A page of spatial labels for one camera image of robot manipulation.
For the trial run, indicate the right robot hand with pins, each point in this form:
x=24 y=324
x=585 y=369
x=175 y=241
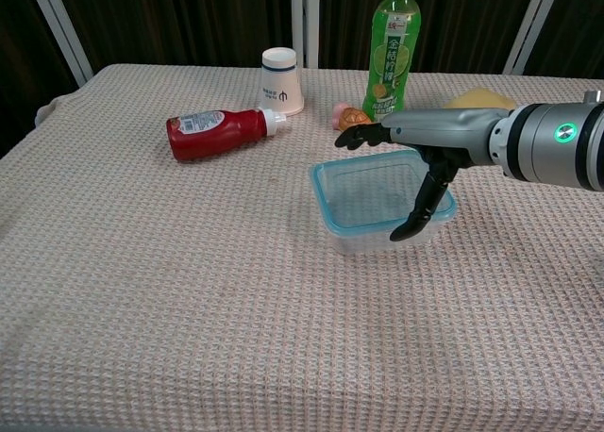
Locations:
x=443 y=130

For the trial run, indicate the blue translucent container lid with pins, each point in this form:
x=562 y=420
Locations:
x=330 y=205

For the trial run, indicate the clear plastic food container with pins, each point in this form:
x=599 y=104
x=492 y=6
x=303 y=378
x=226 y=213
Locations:
x=358 y=241

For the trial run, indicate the yellow sponge with green pad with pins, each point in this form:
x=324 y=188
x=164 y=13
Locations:
x=476 y=99

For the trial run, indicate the green lemon drink bottle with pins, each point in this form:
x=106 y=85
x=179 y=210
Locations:
x=390 y=54

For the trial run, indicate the pink orange turtle toy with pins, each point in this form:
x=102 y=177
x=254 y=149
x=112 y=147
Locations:
x=351 y=116

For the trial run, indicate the white paper cup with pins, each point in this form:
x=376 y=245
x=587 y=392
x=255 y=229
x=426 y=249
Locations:
x=280 y=85

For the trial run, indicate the red ketchup squeeze bottle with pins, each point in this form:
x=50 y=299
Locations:
x=212 y=135

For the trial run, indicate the dark pleated curtain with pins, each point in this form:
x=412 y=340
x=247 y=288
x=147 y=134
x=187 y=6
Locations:
x=189 y=17

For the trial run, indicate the pink waffle tablecloth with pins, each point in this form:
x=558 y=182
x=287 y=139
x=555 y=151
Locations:
x=189 y=286

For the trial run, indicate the white frame post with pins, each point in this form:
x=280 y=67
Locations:
x=304 y=21
x=61 y=31
x=531 y=26

